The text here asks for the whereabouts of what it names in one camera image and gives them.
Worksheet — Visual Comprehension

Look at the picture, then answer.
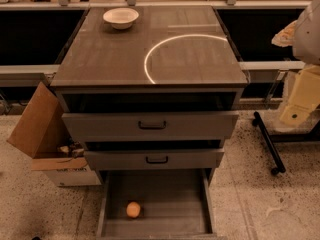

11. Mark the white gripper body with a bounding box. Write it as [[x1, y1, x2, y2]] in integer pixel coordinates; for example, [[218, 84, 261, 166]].
[[279, 64, 320, 127]]

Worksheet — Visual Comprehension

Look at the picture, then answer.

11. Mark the orange fruit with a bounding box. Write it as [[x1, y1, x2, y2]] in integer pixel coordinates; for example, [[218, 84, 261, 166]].
[[126, 202, 141, 218]]

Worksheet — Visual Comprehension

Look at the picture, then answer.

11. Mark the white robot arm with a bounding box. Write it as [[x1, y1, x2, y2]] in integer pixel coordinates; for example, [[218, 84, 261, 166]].
[[271, 0, 320, 128]]

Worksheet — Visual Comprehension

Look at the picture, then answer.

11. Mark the grey drawer cabinet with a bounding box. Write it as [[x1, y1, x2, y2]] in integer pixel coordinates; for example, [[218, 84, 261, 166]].
[[50, 5, 250, 185]]

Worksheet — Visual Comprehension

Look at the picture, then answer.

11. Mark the grey top drawer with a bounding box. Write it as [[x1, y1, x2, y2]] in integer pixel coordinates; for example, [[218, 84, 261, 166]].
[[62, 111, 239, 142]]

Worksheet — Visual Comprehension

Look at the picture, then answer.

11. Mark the grey drawer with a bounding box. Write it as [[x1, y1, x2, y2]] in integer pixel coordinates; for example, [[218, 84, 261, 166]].
[[85, 149, 224, 171], [96, 169, 227, 240], [62, 111, 239, 142]]

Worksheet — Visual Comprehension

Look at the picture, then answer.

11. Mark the grey bottom drawer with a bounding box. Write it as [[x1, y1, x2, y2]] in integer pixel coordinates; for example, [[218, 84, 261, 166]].
[[96, 169, 227, 240]]

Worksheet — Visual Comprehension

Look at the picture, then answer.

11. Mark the grey middle drawer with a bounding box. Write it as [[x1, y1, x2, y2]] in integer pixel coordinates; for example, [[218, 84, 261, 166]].
[[85, 149, 224, 171]]

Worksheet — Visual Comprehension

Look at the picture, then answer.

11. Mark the black cart base bar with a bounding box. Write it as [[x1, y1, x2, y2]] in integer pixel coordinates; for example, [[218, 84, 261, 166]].
[[252, 112, 286, 175]]

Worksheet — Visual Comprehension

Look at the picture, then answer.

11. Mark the white bowl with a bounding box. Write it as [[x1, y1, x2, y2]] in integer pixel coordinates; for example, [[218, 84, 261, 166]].
[[103, 8, 139, 30]]

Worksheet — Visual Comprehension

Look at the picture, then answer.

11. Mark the brown cardboard box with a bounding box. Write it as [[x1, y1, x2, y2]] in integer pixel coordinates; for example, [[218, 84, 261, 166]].
[[7, 83, 101, 187]]

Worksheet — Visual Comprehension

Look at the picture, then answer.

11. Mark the black top drawer handle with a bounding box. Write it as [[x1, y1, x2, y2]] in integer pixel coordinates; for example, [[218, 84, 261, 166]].
[[138, 121, 167, 130]]

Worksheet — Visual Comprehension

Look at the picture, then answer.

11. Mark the black drawer handle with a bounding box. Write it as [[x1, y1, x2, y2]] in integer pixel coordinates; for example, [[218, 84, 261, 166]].
[[145, 156, 169, 164], [138, 121, 167, 130]]

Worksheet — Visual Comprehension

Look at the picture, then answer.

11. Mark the black middle drawer handle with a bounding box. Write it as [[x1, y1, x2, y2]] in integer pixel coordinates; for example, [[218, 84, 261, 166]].
[[145, 156, 169, 164]]

